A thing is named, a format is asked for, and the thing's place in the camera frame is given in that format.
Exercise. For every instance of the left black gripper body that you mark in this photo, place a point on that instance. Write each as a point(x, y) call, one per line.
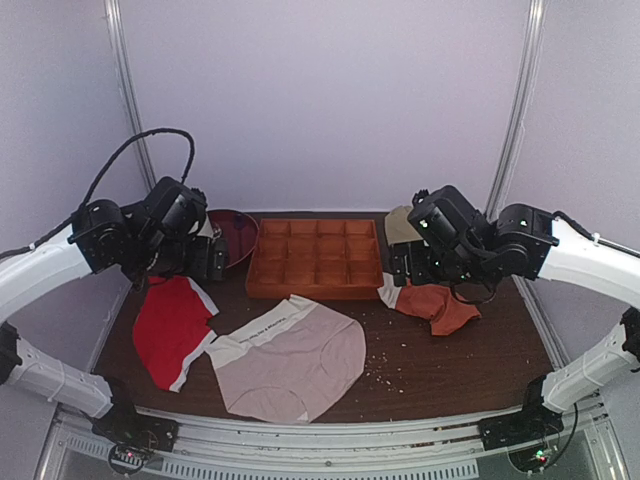
point(215, 261)

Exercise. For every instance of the red underwear white trim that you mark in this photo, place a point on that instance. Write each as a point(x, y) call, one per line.
point(172, 329)

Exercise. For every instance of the orange underwear white waistband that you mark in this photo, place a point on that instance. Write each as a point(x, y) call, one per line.
point(432, 303)

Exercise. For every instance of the dark red bowl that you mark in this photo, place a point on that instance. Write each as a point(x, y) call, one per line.
point(240, 230)

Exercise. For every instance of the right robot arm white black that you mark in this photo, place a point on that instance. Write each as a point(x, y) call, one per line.
point(454, 243)

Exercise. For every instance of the right aluminium frame post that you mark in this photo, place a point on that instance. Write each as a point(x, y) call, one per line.
point(524, 89)

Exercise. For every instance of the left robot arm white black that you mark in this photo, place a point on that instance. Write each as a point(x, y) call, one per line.
point(166, 234)

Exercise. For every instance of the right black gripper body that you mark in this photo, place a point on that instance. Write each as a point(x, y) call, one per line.
point(400, 265)

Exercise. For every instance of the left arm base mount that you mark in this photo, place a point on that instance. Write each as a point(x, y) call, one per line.
point(135, 437)

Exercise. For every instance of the mauve underwear white waistband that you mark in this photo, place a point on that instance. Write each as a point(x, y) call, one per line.
point(289, 365)

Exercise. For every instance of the left aluminium frame post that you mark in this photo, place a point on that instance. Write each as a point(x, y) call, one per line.
point(117, 40)

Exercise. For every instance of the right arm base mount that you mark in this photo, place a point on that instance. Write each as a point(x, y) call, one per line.
point(530, 437)

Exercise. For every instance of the aluminium frame post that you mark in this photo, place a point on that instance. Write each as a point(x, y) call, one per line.
point(117, 40)
point(524, 89)

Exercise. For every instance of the khaki underwear cream waistband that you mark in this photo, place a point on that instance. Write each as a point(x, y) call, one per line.
point(397, 228)

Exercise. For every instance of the orange wooden compartment tray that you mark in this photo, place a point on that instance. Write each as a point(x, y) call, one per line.
point(316, 258)

